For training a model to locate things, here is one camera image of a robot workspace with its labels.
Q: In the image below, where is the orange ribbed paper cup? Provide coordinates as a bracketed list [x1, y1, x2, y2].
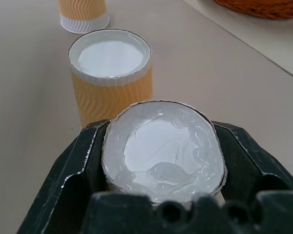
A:
[58, 0, 110, 34]
[68, 29, 153, 125]
[102, 99, 227, 205]

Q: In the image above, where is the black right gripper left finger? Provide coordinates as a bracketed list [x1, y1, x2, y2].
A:
[16, 119, 113, 234]

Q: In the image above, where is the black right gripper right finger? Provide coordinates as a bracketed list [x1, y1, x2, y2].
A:
[212, 121, 293, 234]

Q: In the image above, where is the brown wicker basket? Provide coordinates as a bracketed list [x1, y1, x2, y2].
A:
[213, 0, 293, 20]

